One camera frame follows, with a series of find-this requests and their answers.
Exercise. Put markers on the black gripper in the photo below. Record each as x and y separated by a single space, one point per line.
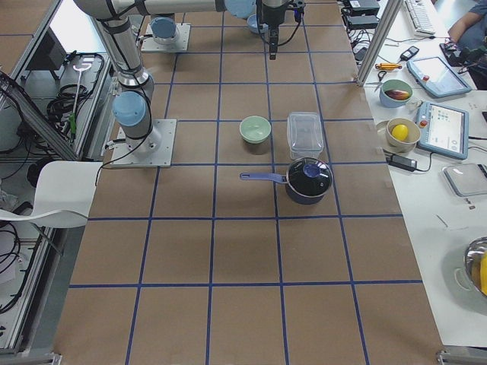
272 16

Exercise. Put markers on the green bowl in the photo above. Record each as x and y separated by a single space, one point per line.
255 129

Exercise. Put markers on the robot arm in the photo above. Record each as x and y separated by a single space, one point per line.
112 17

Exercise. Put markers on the blue bowl with fruit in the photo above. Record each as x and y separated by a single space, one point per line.
395 93

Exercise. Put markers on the cream bowl with lemon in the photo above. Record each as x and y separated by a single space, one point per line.
402 135

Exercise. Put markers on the metal bowl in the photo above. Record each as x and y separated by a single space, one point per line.
475 265

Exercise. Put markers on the clear plastic food container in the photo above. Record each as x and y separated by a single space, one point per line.
305 135

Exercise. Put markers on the scissors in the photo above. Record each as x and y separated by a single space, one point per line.
380 78

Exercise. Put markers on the dark blue saucepan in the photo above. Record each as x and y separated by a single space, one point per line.
306 181

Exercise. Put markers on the blue teach pendant tablet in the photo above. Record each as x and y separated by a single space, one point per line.
437 77

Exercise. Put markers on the black power adapter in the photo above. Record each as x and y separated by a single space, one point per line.
404 163

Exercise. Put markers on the white chair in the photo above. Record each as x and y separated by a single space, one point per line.
63 196

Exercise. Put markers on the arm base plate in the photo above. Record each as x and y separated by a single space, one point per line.
165 35
155 151

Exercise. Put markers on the orange handled tool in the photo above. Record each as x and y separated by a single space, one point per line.
386 66

